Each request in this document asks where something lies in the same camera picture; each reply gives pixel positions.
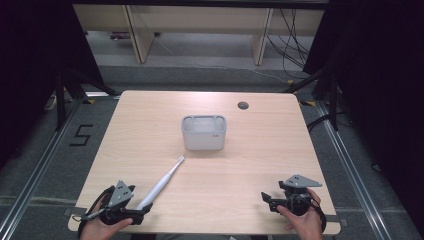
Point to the white electric toothbrush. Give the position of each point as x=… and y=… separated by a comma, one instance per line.
x=160, y=185

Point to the black metal stand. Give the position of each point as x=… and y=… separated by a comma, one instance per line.
x=333, y=100
x=60, y=100

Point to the dark curtain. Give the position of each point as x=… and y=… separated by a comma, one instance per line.
x=30, y=66
x=380, y=83

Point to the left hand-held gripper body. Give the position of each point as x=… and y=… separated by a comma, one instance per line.
x=120, y=196

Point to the grey plastic storage holder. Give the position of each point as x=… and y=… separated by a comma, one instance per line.
x=204, y=133

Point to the aluminium floor rail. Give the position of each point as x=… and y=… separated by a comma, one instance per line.
x=36, y=170
x=353, y=173

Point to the beige wooden desk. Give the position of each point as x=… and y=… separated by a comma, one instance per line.
x=200, y=23

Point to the person's right hand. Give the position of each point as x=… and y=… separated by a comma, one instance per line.
x=305, y=224

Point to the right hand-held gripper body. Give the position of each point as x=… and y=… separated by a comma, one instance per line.
x=297, y=197

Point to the person's left hand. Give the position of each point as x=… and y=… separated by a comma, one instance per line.
x=100, y=229

